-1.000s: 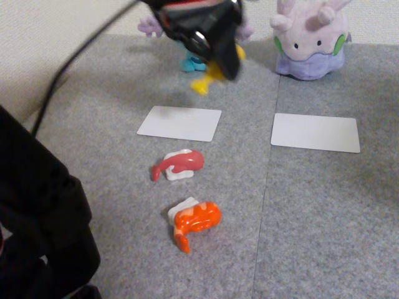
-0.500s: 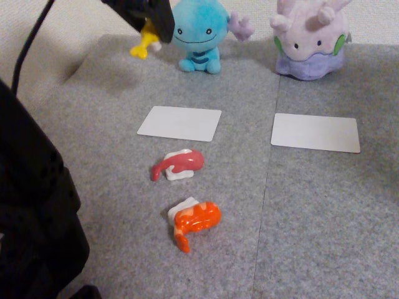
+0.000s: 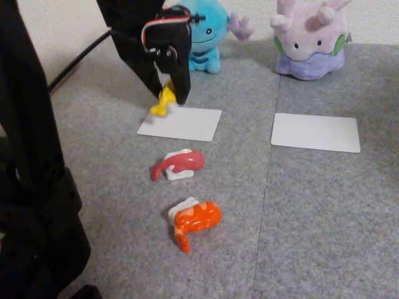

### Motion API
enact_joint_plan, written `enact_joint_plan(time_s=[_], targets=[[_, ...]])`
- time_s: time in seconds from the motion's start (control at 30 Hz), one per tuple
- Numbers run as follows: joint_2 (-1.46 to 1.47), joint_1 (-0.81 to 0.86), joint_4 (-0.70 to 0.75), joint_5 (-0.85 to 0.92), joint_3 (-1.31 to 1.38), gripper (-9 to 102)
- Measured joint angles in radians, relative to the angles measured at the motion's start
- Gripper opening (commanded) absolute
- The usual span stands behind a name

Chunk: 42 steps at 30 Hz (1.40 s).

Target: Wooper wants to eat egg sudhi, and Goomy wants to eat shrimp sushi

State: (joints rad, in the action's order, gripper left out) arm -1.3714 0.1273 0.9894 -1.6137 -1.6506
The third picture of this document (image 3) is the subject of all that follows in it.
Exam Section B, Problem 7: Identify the orange shrimp sushi toy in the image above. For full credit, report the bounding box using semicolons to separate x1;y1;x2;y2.
168;196;222;254

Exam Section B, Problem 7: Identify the grey carpet mat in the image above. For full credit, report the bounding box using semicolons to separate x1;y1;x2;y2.
252;42;399;299
49;34;281;299

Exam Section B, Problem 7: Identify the black power cable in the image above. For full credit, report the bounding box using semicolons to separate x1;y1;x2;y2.
48;27;113;91

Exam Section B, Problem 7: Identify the red white black servo cable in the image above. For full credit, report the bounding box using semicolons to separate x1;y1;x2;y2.
140;7;191;52

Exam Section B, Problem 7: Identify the white rectangular card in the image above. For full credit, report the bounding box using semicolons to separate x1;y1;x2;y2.
137;106;223;143
271;112;362;154

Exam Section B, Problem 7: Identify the pink sushi toy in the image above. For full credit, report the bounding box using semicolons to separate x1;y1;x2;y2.
150;148;206;182

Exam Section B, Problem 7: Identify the purple Goomy plush toy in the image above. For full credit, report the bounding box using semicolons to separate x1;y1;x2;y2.
269;0;353;81

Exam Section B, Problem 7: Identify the yellow egg sushi toy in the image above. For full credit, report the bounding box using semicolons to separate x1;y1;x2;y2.
145;79;180;124

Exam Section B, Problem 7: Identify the blue Wooper plush toy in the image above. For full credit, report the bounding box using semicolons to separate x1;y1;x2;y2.
179;0;256;75

